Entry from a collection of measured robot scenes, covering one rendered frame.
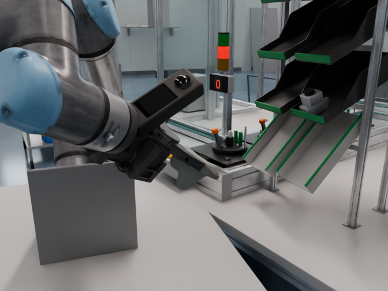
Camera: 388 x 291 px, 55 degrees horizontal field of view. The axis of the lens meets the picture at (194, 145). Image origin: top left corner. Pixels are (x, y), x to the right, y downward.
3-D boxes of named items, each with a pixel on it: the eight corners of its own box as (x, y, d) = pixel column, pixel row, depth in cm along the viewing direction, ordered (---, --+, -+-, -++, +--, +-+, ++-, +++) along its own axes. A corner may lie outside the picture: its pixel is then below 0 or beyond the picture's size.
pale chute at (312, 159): (312, 194, 106) (305, 186, 104) (283, 178, 117) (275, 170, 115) (372, 119, 108) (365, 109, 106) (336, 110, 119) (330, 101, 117)
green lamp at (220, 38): (222, 46, 156) (223, 34, 154) (215, 45, 159) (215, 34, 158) (231, 46, 158) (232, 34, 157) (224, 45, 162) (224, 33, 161)
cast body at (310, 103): (310, 118, 106) (304, 97, 102) (301, 115, 109) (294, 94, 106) (334, 104, 107) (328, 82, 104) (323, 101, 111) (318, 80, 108)
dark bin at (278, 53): (285, 60, 108) (278, 36, 104) (258, 57, 119) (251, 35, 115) (354, 18, 115) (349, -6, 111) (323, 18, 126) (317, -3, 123)
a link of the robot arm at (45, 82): (25, 22, 35) (32, 101, 32) (105, 67, 44) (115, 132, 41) (-27, 59, 38) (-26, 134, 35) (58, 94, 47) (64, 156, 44)
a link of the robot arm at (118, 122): (89, 73, 46) (123, 112, 42) (114, 86, 49) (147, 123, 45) (53, 119, 47) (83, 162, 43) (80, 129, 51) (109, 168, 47)
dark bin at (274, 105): (281, 115, 113) (274, 93, 109) (256, 107, 124) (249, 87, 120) (347, 71, 120) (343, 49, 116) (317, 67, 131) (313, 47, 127)
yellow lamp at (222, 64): (222, 70, 159) (222, 59, 157) (215, 70, 162) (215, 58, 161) (231, 70, 161) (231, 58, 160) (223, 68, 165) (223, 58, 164)
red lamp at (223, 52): (222, 59, 157) (222, 47, 156) (215, 58, 161) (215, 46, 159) (231, 58, 160) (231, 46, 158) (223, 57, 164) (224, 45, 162)
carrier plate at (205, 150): (226, 170, 134) (226, 164, 133) (187, 152, 153) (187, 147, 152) (272, 156, 148) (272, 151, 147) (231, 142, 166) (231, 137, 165)
